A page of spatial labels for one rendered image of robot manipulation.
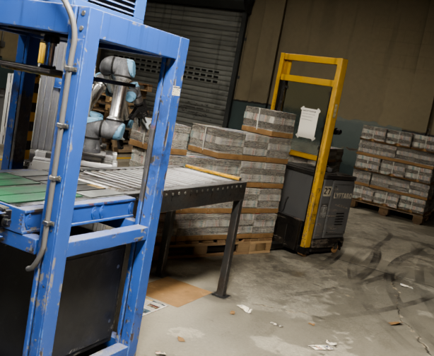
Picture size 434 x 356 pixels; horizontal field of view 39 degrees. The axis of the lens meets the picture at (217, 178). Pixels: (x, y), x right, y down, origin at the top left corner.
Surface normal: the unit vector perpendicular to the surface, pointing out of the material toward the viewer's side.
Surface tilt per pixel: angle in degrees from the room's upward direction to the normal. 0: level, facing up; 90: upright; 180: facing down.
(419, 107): 90
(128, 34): 90
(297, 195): 90
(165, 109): 90
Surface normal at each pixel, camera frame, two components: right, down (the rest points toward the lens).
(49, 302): 0.87, 0.22
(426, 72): -0.47, 0.04
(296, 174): -0.73, -0.04
